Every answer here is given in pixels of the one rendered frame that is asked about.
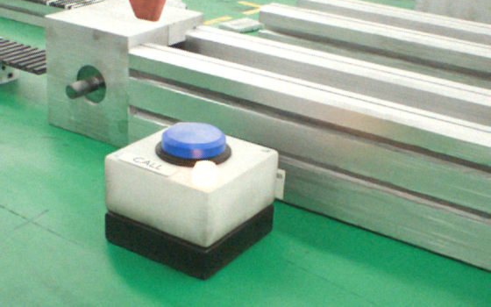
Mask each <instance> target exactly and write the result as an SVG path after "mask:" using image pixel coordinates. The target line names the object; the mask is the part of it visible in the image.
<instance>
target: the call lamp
mask: <svg viewBox="0 0 491 307"><path fill-rule="evenodd" d="M192 183H193V184H194V185H195V186H197V187H200V188H211V187H214V186H216V185H217V184H218V171H217V167H216V165H215V164H214V163H212V162H209V161H200V162H197V163H196V165H195V167H194V169H193V171H192Z"/></svg>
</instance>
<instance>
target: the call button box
mask: <svg viewBox="0 0 491 307"><path fill-rule="evenodd" d="M166 129H167V128H166ZM166 129H164V130H162V131H160V132H156V133H155V134H153V135H151V136H149V137H147V138H144V139H142V140H139V141H137V142H135V143H132V144H130V145H129V146H126V147H124V149H121V150H119V151H117V152H115V153H113V154H110V155H108V156H107V158H105V160H104V195H105V207H106V209H108V210H109V211H106V212H105V214H104V237H105V238H106V239H107V240H109V241H112V242H114V243H116V244H119V245H120V246H124V247H126V248H129V250H131V251H133V252H135V253H140V254H142V255H144V256H146V257H148V258H151V259H153V260H155V261H158V262H161V263H163V264H165V265H168V266H169V267H171V268H176V269H179V270H181V271H182V272H185V273H187V274H190V275H193V276H195V277H197V278H200V279H208V278H209V277H210V276H212V275H213V274H215V273H216V272H217V271H218V270H219V269H221V268H222V267H224V266H225V265H226V264H228V263H229V262H230V261H232V260H234V259H236V258H237V257H239V256H240V255H241V254H242V253H243V252H245V251H246V250H247V249H249V247H250V246H252V245H253V244H255V243H256V242H257V241H259V240H260V239H262V238H263V237H264V236H266V235H268V234H269V233H270V232H271V231H272V230H273V223H274V206H273V205H272V204H271V203H273V201H274V197H275V186H276V176H277V165H278V153H277V152H276V151H275V150H272V149H269V147H264V146H259V145H256V144H253V143H251V142H247V141H244V140H242V139H236V138H233V137H229V136H226V135H225V137H226V143H225V150H224V152H223V153H221V154H219V155H218V156H215V157H211V158H207V159H186V158H181V157H177V156H174V155H171V154H169V153H166V152H165V151H164V150H163V149H162V147H161V134H162V133H163V132H164V131H165V130H166ZM200 161H209V162H212V163H214V164H215V165H216V167H217V171H218V184H217V185H216V186H214V187H211V188H200V187H197V186H195V185H194V184H193V183H192V171H193V169H194V167H195V165H196V163H197V162H200Z"/></svg>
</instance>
